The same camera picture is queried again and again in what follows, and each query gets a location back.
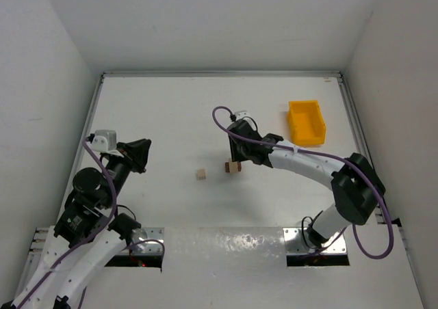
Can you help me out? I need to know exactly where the aluminium frame rail back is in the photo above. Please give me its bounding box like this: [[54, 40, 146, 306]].
[[102, 70, 342, 78]]

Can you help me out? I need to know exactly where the light wood rectangular block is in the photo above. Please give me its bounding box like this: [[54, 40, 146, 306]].
[[228, 161, 239, 174]]

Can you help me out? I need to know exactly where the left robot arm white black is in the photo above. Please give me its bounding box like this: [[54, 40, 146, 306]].
[[2, 133, 152, 308]]

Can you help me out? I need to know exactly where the light wood cube block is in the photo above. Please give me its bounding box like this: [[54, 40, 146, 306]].
[[196, 168, 207, 180]]

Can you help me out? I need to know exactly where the aluminium frame rail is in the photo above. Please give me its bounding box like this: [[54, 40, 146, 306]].
[[337, 72, 389, 225], [57, 74, 105, 219], [102, 70, 342, 78]]

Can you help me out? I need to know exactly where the aluminium frame rail right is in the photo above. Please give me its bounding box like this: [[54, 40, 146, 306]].
[[337, 72, 389, 225]]

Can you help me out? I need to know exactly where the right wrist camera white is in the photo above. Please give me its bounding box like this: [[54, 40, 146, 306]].
[[234, 110, 248, 120]]

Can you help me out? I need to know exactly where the aluminium frame rail left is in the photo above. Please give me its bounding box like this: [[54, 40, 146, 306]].
[[57, 74, 105, 219]]

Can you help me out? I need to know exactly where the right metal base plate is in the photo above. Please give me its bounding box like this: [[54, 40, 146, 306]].
[[283, 227, 348, 256]]

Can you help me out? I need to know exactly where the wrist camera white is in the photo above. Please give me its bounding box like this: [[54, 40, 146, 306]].
[[234, 110, 248, 120], [88, 129, 117, 152]]

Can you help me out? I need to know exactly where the yellow plastic bin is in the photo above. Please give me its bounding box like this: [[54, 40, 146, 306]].
[[287, 100, 326, 147]]

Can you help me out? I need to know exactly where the white front cover board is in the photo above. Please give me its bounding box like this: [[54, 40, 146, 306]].
[[73, 227, 423, 308]]

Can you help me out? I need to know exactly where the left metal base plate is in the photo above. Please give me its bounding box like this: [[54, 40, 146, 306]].
[[125, 227, 166, 256]]

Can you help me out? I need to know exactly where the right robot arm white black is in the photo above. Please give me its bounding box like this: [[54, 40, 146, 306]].
[[227, 116, 386, 249]]

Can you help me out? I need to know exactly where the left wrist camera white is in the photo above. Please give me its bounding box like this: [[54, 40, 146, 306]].
[[88, 129, 117, 152]]

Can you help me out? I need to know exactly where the metal base plate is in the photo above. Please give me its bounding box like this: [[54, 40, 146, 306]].
[[125, 227, 166, 256], [283, 227, 348, 256]]

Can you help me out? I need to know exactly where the dark brown wood block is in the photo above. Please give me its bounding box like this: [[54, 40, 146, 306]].
[[224, 162, 242, 173]]

